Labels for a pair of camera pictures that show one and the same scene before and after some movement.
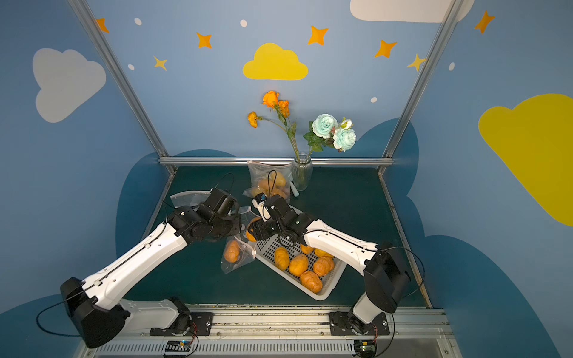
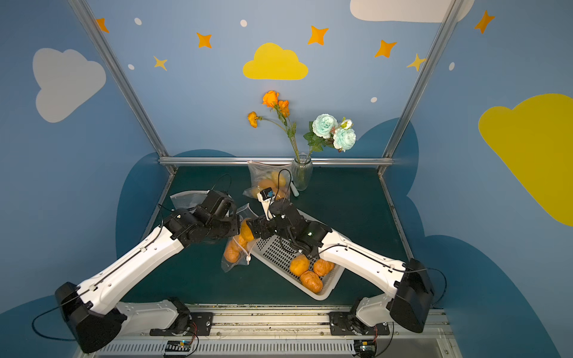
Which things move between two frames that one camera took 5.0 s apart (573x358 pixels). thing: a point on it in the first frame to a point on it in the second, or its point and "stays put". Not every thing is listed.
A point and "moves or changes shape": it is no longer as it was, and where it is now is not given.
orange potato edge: (282, 259) moves or changes shape
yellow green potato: (280, 180) stays put
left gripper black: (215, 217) stays put
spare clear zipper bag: (238, 249) stays put
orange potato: (249, 236) moves or changes shape
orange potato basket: (232, 251) stays put
